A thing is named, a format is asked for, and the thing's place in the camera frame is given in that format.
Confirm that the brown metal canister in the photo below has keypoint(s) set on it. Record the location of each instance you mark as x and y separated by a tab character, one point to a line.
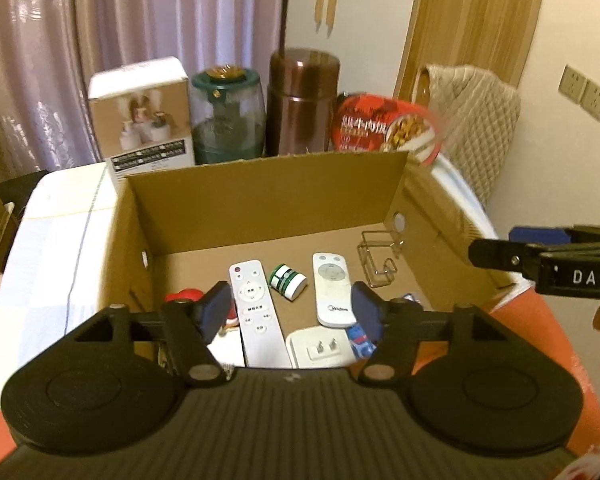
300	105

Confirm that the red cat figurine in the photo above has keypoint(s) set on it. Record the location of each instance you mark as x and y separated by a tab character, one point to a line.
185	294

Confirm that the brown cardboard box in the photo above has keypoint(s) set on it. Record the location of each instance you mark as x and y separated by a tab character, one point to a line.
280	200

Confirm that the square white night light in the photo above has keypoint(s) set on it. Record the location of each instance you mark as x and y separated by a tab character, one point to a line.
320	350

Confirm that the long white remote control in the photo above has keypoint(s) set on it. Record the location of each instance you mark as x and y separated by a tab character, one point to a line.
255	305

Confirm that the beige wall socket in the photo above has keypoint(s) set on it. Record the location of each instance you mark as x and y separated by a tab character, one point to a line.
596	100
573	84

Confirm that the small green medicine bottle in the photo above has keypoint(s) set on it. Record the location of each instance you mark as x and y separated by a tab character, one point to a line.
287	282

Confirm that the mauve curtain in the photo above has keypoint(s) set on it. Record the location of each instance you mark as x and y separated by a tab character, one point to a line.
105	20

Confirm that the glass jar green lid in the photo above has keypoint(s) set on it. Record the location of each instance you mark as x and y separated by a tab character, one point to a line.
225	120

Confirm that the short white remote control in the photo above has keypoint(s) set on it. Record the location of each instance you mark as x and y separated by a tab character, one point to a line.
332	285

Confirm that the white product box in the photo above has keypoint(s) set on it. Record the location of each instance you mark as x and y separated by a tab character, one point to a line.
140	110

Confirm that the wooden door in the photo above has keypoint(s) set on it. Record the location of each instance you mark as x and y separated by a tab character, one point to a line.
470	10

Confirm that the red instant meal bowl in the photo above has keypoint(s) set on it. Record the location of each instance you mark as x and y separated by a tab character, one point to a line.
380	125

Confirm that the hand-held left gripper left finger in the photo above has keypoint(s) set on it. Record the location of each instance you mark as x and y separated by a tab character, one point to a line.
215	310

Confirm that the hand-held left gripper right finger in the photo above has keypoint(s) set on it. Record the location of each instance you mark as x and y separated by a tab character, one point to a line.
367	312

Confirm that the small blue white box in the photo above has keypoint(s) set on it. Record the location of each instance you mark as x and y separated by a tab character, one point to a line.
360	340

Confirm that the beige quilted chair cover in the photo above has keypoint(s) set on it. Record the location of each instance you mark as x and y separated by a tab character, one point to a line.
475	120

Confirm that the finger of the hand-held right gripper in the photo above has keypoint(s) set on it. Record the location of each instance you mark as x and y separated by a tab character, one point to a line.
505	255
535	235

